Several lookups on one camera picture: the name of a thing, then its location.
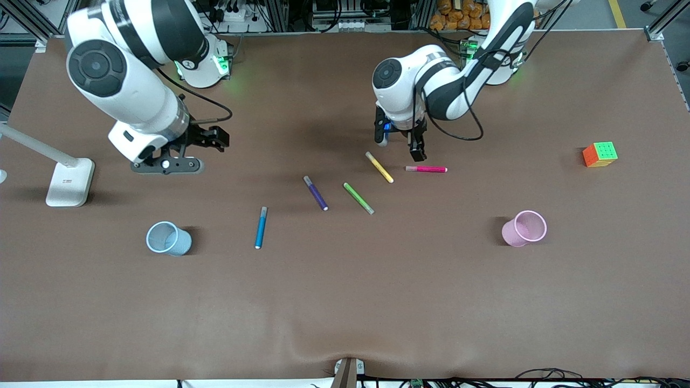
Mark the white terminal strip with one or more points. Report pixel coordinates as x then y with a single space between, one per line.
353 25

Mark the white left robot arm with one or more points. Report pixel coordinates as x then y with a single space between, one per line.
399 97

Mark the pink mesh cup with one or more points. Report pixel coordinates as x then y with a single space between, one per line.
512 234

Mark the colourful puzzle cube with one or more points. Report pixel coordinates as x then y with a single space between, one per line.
601 155

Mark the yellow marker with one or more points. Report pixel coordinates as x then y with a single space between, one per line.
380 168

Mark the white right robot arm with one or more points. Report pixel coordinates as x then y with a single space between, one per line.
135 97

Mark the aluminium frame profile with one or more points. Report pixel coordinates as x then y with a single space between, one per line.
655 33
27 21

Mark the pink marker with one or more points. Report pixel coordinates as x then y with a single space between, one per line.
428 169

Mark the black chair caster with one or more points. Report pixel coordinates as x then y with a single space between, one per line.
683 66

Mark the purple marker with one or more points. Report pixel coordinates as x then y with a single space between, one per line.
317 195

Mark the orange snack bag pile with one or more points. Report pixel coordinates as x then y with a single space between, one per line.
453 16

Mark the blue mesh cup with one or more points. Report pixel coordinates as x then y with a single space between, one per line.
180 245

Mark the blue marker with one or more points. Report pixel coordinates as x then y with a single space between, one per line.
261 229

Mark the white desk lamp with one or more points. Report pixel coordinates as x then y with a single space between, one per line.
70 186

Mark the green marker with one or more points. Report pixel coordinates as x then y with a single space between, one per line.
358 198

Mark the metal table edge bracket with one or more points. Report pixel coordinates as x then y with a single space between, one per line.
347 374

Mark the white power strip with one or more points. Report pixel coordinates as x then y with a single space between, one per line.
232 15

